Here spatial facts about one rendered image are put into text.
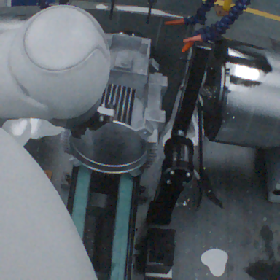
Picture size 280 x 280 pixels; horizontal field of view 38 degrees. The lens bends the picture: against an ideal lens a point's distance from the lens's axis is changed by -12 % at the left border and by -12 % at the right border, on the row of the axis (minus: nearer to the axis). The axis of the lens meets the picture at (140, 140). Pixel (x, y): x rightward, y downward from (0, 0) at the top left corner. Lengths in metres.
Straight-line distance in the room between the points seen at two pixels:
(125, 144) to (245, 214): 0.36
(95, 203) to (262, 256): 0.44
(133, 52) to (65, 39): 0.55
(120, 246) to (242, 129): 0.35
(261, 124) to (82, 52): 0.60
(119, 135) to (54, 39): 0.62
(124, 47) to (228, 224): 0.49
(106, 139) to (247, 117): 0.31
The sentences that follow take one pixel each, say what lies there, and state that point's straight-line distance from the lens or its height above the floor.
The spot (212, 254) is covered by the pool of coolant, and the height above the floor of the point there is 0.80.
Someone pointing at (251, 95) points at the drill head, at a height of 1.12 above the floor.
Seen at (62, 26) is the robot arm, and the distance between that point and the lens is 0.38.
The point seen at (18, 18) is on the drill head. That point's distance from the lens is 0.95.
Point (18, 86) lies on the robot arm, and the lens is 0.42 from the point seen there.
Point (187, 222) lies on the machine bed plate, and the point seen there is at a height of 0.80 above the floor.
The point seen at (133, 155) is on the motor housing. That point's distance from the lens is 0.92.
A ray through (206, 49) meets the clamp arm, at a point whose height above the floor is 1.25.
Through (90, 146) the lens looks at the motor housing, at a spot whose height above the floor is 0.95.
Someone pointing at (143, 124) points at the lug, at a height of 1.09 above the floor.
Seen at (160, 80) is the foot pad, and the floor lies 1.07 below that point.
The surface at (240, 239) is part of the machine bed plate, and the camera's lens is 1.06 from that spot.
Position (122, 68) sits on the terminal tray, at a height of 1.12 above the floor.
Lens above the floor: 1.69
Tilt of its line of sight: 50 degrees down
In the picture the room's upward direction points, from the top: 12 degrees clockwise
